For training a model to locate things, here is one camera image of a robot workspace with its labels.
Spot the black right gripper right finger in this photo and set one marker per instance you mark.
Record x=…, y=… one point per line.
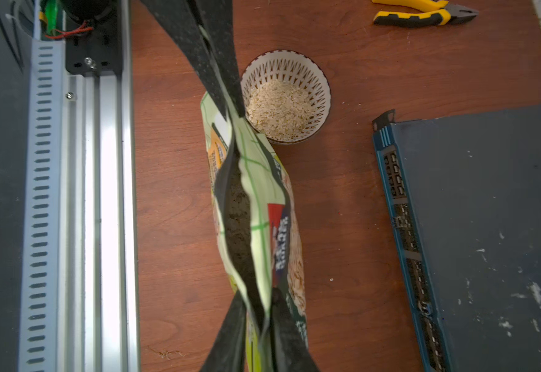
x=288, y=348

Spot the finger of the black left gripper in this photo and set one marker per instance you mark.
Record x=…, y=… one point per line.
x=217, y=22
x=177, y=18

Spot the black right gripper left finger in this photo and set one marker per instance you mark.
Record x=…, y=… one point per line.
x=228, y=351

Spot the green oats bag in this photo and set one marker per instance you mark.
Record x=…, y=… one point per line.
x=256, y=227

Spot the yellow black pliers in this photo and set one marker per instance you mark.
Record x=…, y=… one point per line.
x=431, y=13

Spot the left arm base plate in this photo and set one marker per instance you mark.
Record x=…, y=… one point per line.
x=97, y=49

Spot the aluminium front rail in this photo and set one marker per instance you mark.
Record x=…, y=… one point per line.
x=98, y=327

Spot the white slotted cable duct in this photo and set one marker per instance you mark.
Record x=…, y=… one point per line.
x=40, y=257

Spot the dark grey network switch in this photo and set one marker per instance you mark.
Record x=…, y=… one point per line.
x=464, y=199

